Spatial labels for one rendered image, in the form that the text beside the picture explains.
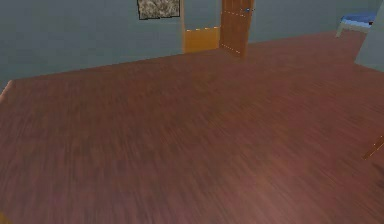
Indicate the brown wooden room door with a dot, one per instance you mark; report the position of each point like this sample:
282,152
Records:
236,26

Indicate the framed grey speckled picture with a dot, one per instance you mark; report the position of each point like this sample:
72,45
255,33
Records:
158,8

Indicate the blue bed with white frame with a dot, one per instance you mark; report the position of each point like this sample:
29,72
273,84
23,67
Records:
356,21

